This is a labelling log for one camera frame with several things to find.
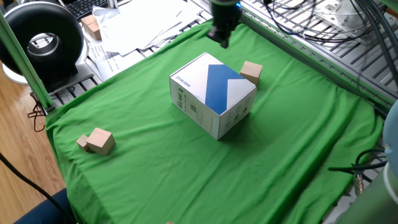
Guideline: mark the printed paper sheet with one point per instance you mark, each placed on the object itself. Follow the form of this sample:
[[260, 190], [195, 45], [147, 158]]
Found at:
[[115, 63]]

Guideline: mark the green aluminium post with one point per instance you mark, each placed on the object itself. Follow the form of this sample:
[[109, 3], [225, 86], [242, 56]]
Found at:
[[26, 65]]

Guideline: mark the silver metal plate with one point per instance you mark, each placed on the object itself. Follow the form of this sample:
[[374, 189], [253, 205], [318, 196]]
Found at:
[[335, 14]]

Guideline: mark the large wooden cube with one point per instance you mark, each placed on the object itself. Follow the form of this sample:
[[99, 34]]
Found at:
[[101, 141]]

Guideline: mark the person leg blue trousers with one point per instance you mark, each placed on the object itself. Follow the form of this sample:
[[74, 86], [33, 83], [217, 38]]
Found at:
[[46, 211]]

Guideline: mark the white paper stack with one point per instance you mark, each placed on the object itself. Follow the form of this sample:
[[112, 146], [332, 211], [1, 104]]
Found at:
[[140, 28]]

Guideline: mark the wooden block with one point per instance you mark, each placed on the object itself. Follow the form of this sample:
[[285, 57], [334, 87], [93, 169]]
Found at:
[[88, 20], [94, 31]]

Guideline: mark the small wooden cube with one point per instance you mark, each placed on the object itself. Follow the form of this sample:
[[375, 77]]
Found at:
[[82, 143]]

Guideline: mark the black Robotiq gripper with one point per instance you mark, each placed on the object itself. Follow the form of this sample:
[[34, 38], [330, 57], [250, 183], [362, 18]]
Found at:
[[225, 14]]

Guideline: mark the black keyboard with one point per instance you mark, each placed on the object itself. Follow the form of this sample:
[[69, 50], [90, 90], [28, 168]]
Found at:
[[84, 6]]

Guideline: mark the white blue cardboard box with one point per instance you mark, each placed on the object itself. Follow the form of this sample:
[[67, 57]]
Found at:
[[214, 90]]

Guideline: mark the green cloth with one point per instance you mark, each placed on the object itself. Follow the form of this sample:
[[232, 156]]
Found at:
[[186, 174]]

